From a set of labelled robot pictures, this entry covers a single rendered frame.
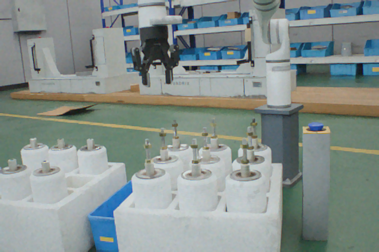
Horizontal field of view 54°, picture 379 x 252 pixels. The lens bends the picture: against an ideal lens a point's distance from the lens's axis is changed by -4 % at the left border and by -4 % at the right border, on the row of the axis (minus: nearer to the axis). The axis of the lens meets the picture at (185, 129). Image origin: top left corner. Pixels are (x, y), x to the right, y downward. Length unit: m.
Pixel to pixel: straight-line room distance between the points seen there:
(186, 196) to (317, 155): 0.37
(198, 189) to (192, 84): 2.68
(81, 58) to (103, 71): 4.30
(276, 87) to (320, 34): 8.20
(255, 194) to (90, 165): 0.58
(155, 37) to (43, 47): 4.63
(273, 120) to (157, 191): 0.68
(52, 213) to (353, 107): 2.27
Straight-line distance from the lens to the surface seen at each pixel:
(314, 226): 1.14
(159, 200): 0.95
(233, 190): 0.89
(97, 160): 1.26
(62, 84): 4.98
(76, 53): 8.65
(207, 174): 0.93
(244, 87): 3.26
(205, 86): 3.46
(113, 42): 4.48
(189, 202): 0.92
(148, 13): 1.00
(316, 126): 1.06
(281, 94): 1.48
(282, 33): 1.46
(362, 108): 2.87
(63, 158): 1.32
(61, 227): 1.06
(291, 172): 1.54
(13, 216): 1.14
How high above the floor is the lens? 0.56
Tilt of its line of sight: 13 degrees down
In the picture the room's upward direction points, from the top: 4 degrees counter-clockwise
